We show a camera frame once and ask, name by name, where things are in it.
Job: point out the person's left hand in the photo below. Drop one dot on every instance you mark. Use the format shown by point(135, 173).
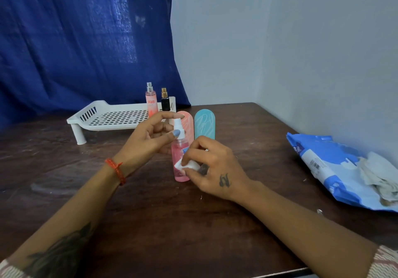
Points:
point(140, 150)

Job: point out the person's right hand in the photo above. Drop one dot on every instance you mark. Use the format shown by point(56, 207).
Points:
point(217, 172)

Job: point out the white wet wipe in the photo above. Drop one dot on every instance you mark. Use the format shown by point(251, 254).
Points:
point(188, 165)

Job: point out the pink spray bottle white cap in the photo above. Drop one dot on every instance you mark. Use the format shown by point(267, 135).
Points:
point(179, 156)

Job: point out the white perforated plastic rack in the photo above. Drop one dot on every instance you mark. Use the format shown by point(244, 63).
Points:
point(108, 119)

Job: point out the orange spray bottle silver cap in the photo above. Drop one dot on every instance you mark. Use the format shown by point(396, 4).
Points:
point(151, 102)

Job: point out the teal squeeze bottle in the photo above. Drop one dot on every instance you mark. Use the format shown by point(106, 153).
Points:
point(204, 123)

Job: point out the pink squeeze bottle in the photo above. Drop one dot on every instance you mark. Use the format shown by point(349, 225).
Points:
point(188, 125)

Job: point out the black perfume bottle gold cap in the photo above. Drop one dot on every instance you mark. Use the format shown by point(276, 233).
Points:
point(165, 102)

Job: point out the blue white wet wipes pack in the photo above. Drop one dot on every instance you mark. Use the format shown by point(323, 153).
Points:
point(326, 165)

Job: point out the person's left forearm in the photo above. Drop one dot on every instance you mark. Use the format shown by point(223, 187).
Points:
point(65, 218)

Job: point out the dark wooden table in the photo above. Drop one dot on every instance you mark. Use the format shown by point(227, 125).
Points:
point(186, 228)

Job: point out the dark blue curtain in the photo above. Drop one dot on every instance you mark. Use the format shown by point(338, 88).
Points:
point(74, 38)

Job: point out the patterned left sleeve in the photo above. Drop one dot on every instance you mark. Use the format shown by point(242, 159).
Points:
point(9, 271)

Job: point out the patterned sleeve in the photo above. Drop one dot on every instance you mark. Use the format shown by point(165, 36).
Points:
point(384, 262)
point(9, 271)

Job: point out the patterned right sleeve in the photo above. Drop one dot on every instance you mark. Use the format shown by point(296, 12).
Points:
point(384, 262)

